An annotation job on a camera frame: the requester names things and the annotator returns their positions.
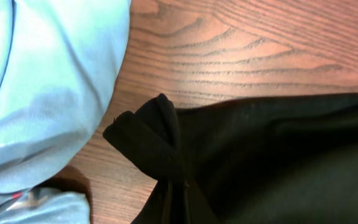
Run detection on black polo shirt with logo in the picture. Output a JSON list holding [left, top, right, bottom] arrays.
[[103, 93, 358, 223]]

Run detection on light blue t-shirt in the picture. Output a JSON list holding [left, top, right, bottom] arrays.
[[0, 0, 131, 223]]

